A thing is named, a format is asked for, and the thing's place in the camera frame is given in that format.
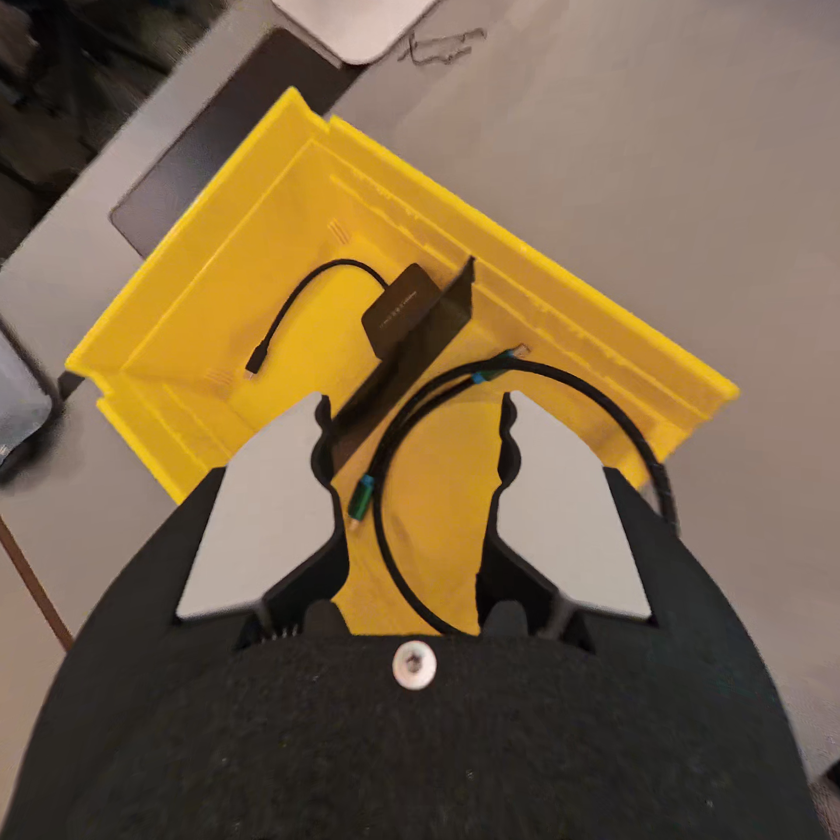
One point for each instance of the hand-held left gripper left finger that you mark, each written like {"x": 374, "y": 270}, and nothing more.
{"x": 262, "y": 518}

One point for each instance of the yellow plastic bin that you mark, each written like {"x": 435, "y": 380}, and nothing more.
{"x": 262, "y": 229}

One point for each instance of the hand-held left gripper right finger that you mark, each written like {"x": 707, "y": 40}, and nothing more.
{"x": 571, "y": 518}

